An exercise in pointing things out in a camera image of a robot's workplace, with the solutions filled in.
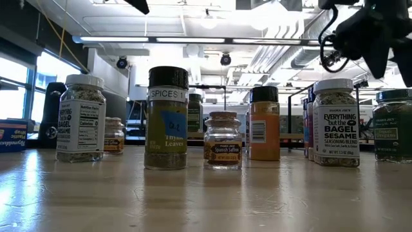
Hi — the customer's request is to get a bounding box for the yellow hanging rope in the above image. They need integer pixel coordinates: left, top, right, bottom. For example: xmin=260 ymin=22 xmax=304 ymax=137
xmin=35 ymin=0 xmax=90 ymax=74

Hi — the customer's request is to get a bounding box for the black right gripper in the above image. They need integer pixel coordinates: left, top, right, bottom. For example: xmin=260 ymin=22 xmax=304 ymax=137
xmin=333 ymin=0 xmax=412 ymax=88

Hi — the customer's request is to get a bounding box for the round ceiling lamp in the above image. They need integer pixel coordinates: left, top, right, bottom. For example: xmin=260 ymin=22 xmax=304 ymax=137
xmin=200 ymin=8 xmax=218 ymax=30

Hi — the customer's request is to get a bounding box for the white-lidded bagel seasoning jar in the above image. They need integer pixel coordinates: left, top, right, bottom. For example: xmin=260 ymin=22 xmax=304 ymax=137
xmin=56 ymin=73 xmax=107 ymax=163
xmin=312 ymin=78 xmax=361 ymax=168

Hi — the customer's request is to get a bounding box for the black-lidded purple-label spice jar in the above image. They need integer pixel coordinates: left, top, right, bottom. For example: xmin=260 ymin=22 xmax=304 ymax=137
xmin=306 ymin=85 xmax=317 ymax=161

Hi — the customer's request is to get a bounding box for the black-lidded thyme leaves jar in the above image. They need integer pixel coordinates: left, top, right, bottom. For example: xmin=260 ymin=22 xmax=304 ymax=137
xmin=144 ymin=66 xmax=190 ymax=171

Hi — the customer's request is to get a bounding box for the linear ceiling light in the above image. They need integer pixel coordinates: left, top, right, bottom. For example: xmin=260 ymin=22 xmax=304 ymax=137
xmin=72 ymin=35 xmax=353 ymax=45

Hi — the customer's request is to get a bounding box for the black-lidded blue-label spice jar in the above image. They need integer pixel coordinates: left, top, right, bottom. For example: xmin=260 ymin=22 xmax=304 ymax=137
xmin=302 ymin=97 xmax=309 ymax=159

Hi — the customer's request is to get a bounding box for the black-lidded orange spice jar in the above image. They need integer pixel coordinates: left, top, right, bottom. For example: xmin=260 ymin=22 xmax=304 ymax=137
xmin=248 ymin=85 xmax=281 ymax=161

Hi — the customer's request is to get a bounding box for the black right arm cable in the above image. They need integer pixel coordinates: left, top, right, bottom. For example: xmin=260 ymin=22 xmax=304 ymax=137
xmin=317 ymin=5 xmax=351 ymax=73

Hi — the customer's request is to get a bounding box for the silver ventilation duct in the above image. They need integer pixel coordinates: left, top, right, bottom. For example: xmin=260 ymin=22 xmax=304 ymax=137
xmin=291 ymin=6 xmax=355 ymax=69

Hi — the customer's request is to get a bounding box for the blue plastic wrap box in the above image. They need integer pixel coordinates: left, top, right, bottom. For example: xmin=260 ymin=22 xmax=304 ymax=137
xmin=0 ymin=119 xmax=28 ymax=153

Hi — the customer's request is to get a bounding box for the green-lidded oregano jar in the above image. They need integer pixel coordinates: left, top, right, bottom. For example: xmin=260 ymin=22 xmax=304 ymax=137
xmin=188 ymin=93 xmax=203 ymax=133
xmin=372 ymin=89 xmax=412 ymax=164

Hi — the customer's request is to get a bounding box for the dark background workstation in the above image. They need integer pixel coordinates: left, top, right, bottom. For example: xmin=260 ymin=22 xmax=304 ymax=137
xmin=126 ymin=99 xmax=147 ymax=146

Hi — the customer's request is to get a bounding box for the small cork-topped saffron jar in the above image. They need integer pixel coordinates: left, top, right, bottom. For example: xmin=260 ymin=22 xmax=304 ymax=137
xmin=203 ymin=111 xmax=243 ymax=171
xmin=103 ymin=116 xmax=126 ymax=155

